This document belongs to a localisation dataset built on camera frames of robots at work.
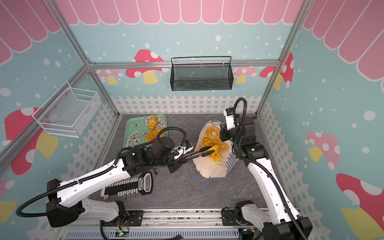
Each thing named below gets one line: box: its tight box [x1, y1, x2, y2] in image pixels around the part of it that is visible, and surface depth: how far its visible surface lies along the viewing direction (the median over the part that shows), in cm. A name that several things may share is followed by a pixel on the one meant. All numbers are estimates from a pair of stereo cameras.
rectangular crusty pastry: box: [208, 152, 222, 163], surface depth 92 cm
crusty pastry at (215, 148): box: [202, 145, 220, 156], surface depth 81 cm
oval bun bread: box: [212, 140, 230, 152], surface depth 99 cm
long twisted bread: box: [145, 127, 166, 142], surface depth 104 cm
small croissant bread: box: [147, 115, 158, 131], surface depth 111 cm
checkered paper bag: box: [192, 120, 239, 179], surface depth 87 cm
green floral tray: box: [123, 115, 168, 148], surface depth 112 cm
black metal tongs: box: [182, 146, 215, 159], surface depth 77 cm
